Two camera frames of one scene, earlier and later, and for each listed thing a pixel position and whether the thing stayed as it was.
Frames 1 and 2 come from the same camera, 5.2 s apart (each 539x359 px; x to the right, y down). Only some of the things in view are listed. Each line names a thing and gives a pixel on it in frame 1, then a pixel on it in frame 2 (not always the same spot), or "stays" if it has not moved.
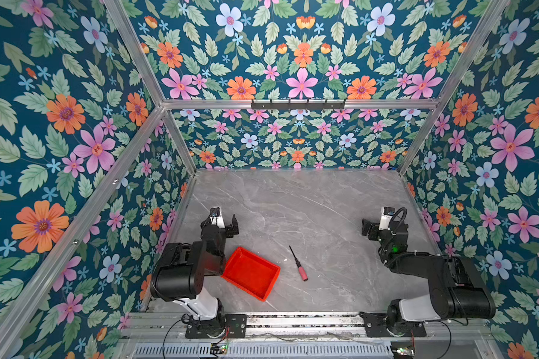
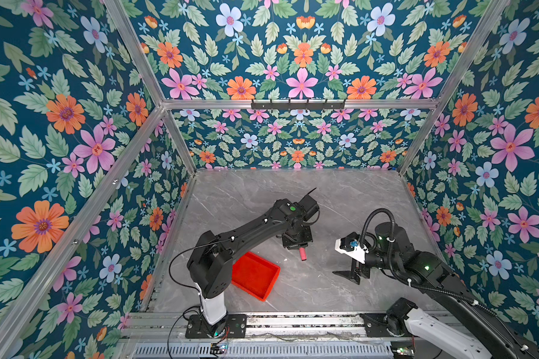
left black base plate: (235, 326) stays
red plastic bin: (251, 274) stays
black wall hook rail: (298, 105) stays
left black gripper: (227, 232) to (308, 239)
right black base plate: (376, 326) stays
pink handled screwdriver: (302, 271) to (303, 253)
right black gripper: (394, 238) to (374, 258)
